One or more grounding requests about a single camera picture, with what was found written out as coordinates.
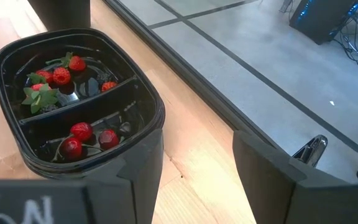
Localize dark blackberry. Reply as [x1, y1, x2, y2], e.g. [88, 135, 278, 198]
[96, 72, 114, 84]
[39, 104, 59, 114]

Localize black divided tupperware container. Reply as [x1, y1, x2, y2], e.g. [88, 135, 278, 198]
[0, 27, 167, 180]

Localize black computer tower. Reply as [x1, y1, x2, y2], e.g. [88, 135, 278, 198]
[288, 0, 358, 46]

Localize large leafy red strawberry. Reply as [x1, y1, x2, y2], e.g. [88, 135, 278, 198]
[21, 82, 60, 114]

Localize black aluminium table frame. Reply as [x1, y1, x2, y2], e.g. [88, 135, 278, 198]
[102, 0, 295, 153]

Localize small red strawberry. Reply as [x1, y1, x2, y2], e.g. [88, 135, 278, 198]
[26, 69, 55, 85]
[101, 81, 119, 93]

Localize red strawberry with long stem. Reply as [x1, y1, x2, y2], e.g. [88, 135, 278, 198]
[44, 51, 88, 73]

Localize black cable bundle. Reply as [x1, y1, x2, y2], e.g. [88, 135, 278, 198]
[333, 11, 358, 78]

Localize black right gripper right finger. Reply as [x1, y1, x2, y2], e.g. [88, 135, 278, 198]
[232, 129, 358, 224]

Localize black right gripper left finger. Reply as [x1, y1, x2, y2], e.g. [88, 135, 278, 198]
[0, 128, 165, 224]

